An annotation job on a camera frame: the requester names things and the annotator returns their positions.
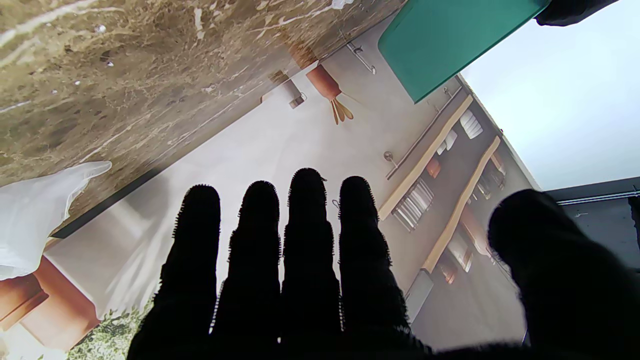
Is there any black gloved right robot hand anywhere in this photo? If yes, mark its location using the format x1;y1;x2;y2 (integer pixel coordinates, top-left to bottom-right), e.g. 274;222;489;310
127;167;640;360

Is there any translucent white disposable glove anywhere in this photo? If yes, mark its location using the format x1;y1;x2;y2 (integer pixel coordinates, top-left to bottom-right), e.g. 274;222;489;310
0;161;113;282

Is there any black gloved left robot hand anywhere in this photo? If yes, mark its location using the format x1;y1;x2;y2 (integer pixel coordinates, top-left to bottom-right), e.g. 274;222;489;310
534;0;621;27

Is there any green plastic basket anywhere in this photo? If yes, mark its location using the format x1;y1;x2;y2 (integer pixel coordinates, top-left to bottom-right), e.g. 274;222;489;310
378;0;551;104

